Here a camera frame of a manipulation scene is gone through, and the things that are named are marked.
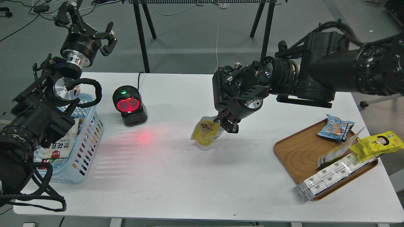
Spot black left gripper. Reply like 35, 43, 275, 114
54, 1, 117, 67

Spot brown wooden tray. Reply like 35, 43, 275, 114
274, 119, 378, 194

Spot black cables on floor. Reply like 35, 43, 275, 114
0, 0, 123, 43

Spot yellow cartoon snack packet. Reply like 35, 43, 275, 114
350, 131, 404, 161

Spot white snack bag in basket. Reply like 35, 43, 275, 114
35, 118, 80, 162

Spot white cord on floor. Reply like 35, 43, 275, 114
214, 25, 226, 75

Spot black barcode scanner red window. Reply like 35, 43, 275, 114
112, 85, 148, 127

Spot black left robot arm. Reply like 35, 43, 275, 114
0, 0, 117, 212

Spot red snack packet in basket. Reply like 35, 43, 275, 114
37, 159, 55, 171

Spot blue cookie snack packet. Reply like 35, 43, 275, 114
318, 114, 355, 142

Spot yellow white nut snack pouch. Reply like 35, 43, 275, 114
190, 116, 224, 146

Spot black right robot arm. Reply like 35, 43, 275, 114
212, 20, 404, 133

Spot light blue plastic basket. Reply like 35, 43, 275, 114
33, 106, 104, 183

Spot black trestle table stand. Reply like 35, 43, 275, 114
130, 0, 276, 74

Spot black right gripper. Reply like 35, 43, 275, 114
213, 95, 263, 133

